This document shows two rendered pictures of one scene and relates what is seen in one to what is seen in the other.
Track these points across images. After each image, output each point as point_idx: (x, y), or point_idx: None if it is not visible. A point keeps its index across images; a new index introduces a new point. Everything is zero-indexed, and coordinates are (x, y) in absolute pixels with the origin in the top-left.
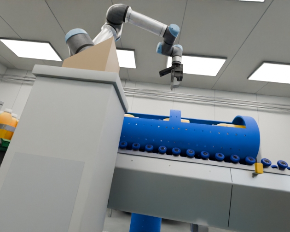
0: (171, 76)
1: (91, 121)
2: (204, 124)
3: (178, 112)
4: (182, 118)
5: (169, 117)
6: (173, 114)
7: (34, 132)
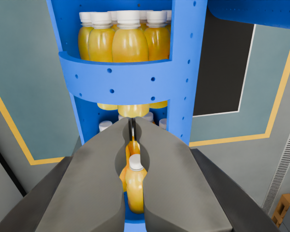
0: None
1: None
2: (78, 131)
3: (74, 89)
4: (167, 107)
5: (58, 55)
6: (62, 68)
7: None
